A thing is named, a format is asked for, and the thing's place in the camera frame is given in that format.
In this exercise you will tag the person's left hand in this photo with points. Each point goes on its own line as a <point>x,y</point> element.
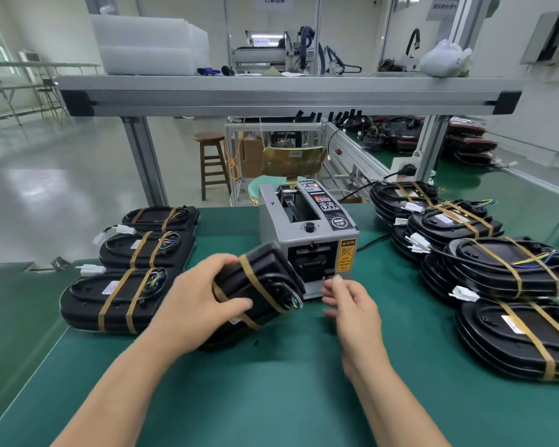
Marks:
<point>186,302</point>

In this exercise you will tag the person's right hand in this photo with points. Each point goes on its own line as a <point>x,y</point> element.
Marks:
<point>358,321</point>

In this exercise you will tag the person's left thumb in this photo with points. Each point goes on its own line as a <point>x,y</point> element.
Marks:
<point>235,306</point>

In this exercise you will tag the person's right thumb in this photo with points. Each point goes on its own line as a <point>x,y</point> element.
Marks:
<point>331,312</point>

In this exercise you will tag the black taped lamp housing bundle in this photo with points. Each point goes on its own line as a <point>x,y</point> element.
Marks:
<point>160,217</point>
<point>452,228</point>
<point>400,197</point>
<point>512,337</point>
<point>116,300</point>
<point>144,251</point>
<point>261,283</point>
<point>498,269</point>

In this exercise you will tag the person's right forearm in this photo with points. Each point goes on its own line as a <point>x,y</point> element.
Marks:
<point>391,405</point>

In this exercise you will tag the person's left forearm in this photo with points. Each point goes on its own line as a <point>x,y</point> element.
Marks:
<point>121,391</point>

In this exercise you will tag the grey automatic tape dispenser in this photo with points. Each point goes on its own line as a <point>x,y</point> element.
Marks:
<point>307,228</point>

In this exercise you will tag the round wooden stool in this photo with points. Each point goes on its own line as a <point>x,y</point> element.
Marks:
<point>212,158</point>

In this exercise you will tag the brown cardboard box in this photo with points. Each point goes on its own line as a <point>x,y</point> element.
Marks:
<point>252,155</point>

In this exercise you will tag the white power strip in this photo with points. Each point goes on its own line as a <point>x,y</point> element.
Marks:
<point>412,167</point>

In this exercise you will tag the row of black hanging hooks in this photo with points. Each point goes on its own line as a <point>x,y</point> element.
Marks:
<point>330,117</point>

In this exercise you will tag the grey benchtop machine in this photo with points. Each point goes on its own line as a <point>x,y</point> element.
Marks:
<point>272,53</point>

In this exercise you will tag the stack of translucent plastic trays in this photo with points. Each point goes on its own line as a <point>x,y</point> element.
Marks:
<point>144,44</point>

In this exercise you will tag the white plush toy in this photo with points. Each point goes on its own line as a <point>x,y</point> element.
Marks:
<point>445,58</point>

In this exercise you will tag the metal roller rack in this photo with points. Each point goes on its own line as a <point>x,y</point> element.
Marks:
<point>23,88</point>

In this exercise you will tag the white floor air conditioner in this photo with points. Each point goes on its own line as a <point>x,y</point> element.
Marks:
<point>30,65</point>

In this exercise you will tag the aluminium workbench shelf frame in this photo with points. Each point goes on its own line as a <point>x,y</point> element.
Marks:
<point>279,95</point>

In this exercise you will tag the grey wall electrical box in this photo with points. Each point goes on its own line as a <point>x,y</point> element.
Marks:
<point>552,44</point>

